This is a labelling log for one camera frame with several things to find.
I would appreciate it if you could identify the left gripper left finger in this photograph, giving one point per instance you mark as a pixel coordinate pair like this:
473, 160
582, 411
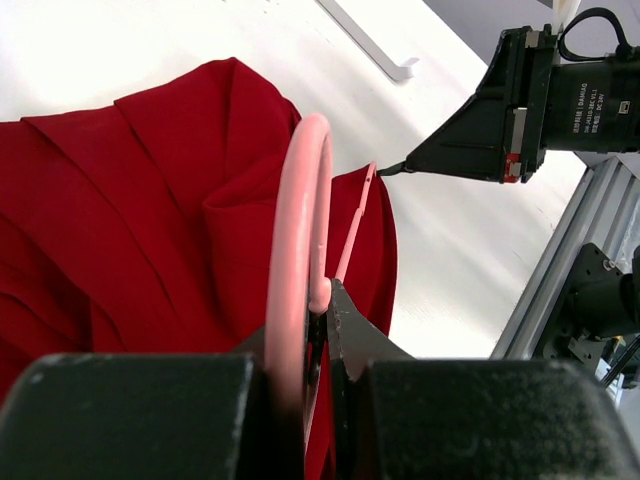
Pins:
128, 416

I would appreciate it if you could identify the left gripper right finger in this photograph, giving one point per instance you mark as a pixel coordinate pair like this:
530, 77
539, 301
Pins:
397, 417

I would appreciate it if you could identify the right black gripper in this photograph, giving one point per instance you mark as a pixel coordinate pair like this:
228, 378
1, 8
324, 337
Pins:
575, 103

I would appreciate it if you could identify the pink clothes hanger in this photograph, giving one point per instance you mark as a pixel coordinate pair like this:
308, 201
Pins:
307, 312

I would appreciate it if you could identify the red skirt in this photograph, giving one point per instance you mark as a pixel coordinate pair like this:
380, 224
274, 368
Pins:
145, 226

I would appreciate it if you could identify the white clothes rack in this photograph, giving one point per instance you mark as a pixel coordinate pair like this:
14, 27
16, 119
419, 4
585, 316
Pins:
396, 72

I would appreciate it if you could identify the aluminium mounting rail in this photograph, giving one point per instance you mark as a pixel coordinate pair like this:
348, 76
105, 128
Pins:
599, 212

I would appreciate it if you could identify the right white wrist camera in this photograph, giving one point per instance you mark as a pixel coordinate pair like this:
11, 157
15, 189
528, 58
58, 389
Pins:
564, 12

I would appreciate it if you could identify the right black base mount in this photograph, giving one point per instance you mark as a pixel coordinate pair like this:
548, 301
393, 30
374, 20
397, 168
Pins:
597, 303

